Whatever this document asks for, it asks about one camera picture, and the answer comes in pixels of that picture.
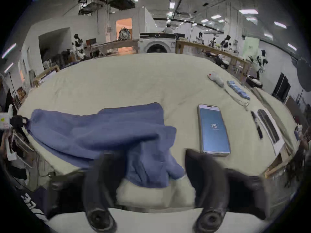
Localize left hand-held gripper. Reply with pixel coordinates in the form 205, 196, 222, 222
0, 105, 30, 131

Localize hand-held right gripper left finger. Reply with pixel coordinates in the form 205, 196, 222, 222
46, 151, 127, 233

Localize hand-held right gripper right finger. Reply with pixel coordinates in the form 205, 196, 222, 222
185, 148, 271, 233

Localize blue shirt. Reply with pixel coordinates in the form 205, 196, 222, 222
25, 102, 185, 189

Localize smartphone with blue screen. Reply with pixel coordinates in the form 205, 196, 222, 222
197, 103, 231, 156

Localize person's legs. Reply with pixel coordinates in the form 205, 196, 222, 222
14, 185, 50, 223

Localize black pen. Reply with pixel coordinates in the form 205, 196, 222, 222
250, 110, 263, 140

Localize flat white box black insert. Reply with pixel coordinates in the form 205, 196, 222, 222
257, 108, 285, 155

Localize black and white robot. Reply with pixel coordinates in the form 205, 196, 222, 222
252, 49, 269, 80
71, 34, 87, 61

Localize strip of blue cards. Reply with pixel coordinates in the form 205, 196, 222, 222
227, 80, 251, 100

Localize small grey white pouch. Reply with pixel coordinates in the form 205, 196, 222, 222
207, 72, 225, 87

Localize wooden table with board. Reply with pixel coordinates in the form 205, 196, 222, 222
90, 39, 140, 57

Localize bed with beige sheet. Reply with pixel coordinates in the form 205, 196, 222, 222
17, 52, 300, 211

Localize black flat screen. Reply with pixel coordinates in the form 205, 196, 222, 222
271, 72, 291, 102

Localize long wooden table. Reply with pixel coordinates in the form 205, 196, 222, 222
175, 40, 252, 82

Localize white washing machine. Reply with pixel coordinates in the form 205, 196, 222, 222
138, 32, 177, 54

